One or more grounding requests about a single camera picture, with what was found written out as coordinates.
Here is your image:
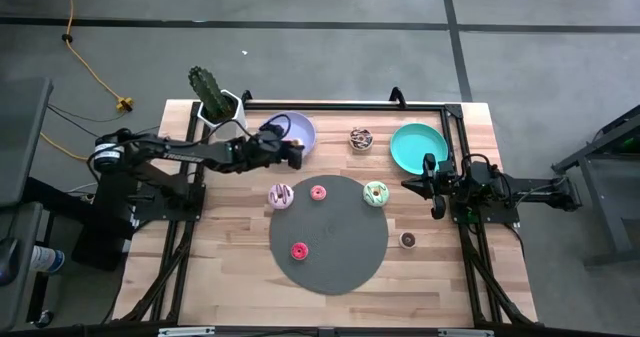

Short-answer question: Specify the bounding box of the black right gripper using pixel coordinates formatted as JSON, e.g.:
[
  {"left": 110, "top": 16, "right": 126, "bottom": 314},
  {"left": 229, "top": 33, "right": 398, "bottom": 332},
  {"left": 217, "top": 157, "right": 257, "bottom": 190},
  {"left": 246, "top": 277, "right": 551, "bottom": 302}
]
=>
[{"left": 401, "top": 152, "right": 459, "bottom": 221}]

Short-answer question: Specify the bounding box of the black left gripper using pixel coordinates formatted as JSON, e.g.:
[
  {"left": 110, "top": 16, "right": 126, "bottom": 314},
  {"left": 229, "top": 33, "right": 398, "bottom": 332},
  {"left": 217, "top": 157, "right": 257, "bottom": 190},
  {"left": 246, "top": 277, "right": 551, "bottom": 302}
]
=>
[{"left": 232, "top": 126, "right": 306, "bottom": 173}]

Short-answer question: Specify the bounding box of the large green iced donut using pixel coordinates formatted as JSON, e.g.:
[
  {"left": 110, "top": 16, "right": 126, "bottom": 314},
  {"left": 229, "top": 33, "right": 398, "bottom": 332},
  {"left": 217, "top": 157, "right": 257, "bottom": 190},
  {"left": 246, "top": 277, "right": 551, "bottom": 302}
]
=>
[{"left": 362, "top": 180, "right": 391, "bottom": 209}]

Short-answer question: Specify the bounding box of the large purple drizzled donut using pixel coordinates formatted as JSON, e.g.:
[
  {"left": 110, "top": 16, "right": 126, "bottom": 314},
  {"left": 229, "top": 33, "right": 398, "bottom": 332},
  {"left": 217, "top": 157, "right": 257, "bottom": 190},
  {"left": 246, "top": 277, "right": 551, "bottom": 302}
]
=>
[{"left": 267, "top": 182, "right": 296, "bottom": 211}]

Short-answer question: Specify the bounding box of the large chocolate sprinkled donut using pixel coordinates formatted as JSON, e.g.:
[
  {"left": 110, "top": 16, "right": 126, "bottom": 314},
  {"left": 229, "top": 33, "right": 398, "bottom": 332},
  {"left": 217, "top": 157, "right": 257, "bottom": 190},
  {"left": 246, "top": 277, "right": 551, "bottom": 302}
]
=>
[{"left": 348, "top": 127, "right": 375, "bottom": 152}]

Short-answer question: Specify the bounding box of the lavender plate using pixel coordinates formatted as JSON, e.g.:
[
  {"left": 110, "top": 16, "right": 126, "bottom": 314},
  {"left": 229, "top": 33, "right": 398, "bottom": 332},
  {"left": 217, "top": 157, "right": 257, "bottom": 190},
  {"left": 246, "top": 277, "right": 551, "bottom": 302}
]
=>
[{"left": 257, "top": 110, "right": 318, "bottom": 159}]

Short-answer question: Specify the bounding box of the teal plate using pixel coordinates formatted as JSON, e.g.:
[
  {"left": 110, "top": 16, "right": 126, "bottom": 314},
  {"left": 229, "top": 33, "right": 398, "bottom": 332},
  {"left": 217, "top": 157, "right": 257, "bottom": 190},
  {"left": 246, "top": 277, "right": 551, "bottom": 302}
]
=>
[{"left": 389, "top": 122, "right": 450, "bottom": 176}]

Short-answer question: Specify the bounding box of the white plant pot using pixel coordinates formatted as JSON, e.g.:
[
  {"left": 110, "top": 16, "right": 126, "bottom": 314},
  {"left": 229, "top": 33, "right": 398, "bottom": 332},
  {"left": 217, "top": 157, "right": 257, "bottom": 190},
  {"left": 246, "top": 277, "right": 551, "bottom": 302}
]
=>
[{"left": 196, "top": 89, "right": 249, "bottom": 141}]

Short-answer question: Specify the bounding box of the round grey woven placemat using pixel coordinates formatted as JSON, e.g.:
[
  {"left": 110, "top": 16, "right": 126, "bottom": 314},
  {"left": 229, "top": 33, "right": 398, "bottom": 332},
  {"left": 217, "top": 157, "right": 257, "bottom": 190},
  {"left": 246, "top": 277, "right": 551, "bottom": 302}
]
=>
[{"left": 268, "top": 174, "right": 390, "bottom": 297}]

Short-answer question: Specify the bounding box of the green cactus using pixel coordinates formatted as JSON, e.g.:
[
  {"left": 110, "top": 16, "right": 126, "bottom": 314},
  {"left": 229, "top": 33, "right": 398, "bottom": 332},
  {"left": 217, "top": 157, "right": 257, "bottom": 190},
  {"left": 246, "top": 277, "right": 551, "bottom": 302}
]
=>
[{"left": 187, "top": 65, "right": 236, "bottom": 124}]

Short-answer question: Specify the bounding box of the black metal stand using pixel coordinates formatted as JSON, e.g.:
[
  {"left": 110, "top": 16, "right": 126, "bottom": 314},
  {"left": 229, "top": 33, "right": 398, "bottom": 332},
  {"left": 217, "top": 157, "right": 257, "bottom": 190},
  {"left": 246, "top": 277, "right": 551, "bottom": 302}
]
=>
[{"left": 551, "top": 104, "right": 640, "bottom": 268}]

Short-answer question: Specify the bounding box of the black equipment box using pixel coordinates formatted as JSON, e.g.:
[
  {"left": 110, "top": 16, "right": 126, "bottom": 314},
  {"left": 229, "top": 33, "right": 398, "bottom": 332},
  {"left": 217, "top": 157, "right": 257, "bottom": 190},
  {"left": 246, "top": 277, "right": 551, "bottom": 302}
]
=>
[{"left": 72, "top": 176, "right": 136, "bottom": 272}]

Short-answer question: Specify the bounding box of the white and blue bottle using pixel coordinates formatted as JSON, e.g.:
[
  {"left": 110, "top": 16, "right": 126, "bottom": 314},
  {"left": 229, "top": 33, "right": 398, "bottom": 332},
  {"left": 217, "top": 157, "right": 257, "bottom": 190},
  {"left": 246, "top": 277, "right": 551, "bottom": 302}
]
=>
[{"left": 29, "top": 245, "right": 66, "bottom": 274}]

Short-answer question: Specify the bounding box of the dark grey desk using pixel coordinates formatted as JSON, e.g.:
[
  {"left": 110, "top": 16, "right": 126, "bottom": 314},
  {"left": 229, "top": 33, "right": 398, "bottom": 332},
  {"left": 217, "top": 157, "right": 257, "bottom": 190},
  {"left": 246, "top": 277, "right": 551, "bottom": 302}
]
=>
[{"left": 0, "top": 76, "right": 55, "bottom": 333}]

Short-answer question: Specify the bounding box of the black aluminium table frame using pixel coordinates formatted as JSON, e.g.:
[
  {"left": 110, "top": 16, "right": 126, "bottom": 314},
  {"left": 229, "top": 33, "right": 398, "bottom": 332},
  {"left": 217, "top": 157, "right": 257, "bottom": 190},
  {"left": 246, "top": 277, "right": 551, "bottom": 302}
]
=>
[{"left": 113, "top": 86, "right": 539, "bottom": 328}]

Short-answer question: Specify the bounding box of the silver metal bracket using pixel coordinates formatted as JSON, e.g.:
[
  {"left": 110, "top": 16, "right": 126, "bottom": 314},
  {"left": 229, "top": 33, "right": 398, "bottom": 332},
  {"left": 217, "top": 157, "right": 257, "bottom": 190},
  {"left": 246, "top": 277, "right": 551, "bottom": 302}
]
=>
[
  {"left": 157, "top": 326, "right": 216, "bottom": 337},
  {"left": 437, "top": 328, "right": 495, "bottom": 337}
]

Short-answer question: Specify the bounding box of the yellow extension cable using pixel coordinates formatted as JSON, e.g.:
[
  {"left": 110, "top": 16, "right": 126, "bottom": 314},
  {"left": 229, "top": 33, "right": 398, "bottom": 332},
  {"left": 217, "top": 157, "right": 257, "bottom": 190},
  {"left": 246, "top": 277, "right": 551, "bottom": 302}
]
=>
[{"left": 38, "top": 0, "right": 135, "bottom": 162}]

